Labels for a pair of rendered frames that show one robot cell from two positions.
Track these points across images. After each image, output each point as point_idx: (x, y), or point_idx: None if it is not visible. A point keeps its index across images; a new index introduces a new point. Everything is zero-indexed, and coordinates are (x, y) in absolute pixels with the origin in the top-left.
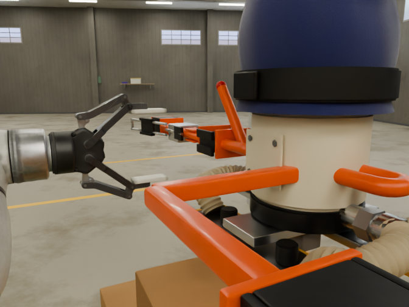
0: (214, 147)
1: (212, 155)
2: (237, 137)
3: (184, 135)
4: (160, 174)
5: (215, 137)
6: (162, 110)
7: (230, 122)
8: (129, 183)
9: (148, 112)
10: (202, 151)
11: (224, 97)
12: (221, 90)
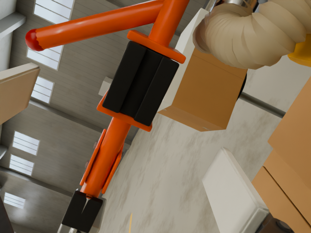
0: (161, 55)
1: (176, 62)
2: (156, 6)
3: (93, 193)
4: (208, 177)
5: (143, 43)
6: (28, 65)
7: (119, 17)
8: (273, 229)
9: (14, 77)
10: (159, 96)
11: (63, 24)
12: (46, 29)
